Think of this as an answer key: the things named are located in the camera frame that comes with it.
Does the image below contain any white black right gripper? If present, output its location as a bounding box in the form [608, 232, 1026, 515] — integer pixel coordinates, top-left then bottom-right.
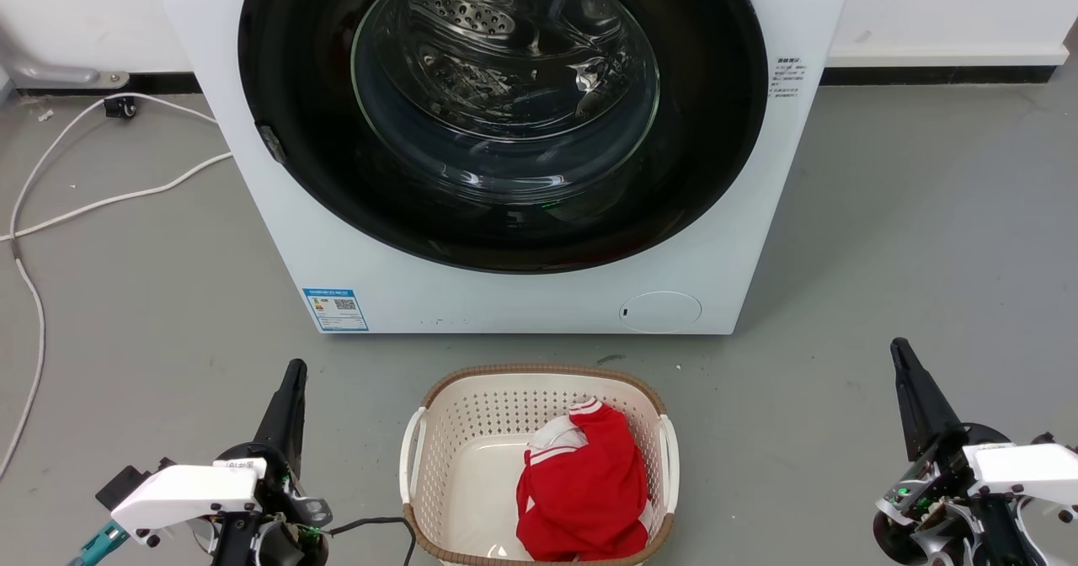
[873, 338, 1078, 566]

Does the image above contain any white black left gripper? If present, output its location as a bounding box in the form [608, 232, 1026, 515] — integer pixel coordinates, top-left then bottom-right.
[109, 359, 333, 566]

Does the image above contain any black round glass washer door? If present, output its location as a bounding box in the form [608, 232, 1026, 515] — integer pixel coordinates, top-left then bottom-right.
[237, 0, 769, 275]

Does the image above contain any white front-load washing machine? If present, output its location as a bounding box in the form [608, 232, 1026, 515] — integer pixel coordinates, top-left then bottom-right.
[143, 0, 858, 336]

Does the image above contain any blue energy label sticker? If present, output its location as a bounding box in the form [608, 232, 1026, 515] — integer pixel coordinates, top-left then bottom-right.
[302, 287, 370, 333]

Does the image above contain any cream plastic laundry basket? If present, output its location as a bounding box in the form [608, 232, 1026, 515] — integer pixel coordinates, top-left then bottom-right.
[399, 364, 680, 566]

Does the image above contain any round white filter cover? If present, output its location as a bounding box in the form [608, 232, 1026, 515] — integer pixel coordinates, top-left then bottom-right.
[619, 291, 703, 334]

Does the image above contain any red and white garment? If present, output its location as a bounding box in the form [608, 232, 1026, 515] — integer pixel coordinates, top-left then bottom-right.
[515, 397, 651, 563]

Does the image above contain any small printed text sticker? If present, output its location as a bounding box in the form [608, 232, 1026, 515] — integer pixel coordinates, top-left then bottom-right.
[768, 56, 808, 102]

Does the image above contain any steel perforated washer drum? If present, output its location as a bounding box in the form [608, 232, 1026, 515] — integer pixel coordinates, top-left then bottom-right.
[354, 0, 660, 205]

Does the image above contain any thin black cable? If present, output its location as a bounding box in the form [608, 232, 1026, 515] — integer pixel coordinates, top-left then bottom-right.
[324, 515, 419, 566]

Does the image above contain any teal plug left camera cable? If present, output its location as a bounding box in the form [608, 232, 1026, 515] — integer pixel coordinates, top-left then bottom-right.
[69, 521, 130, 566]

